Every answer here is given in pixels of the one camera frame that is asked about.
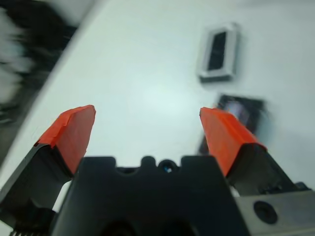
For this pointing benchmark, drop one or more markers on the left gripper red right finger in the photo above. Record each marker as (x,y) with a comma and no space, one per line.
(226,137)

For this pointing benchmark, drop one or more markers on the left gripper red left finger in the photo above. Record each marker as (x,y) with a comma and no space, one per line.
(71,132)

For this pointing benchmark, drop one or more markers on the small black rectangular box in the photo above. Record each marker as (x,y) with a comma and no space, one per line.
(256,115)

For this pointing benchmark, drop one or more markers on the white camera box base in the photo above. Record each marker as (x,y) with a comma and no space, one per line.
(231,68)

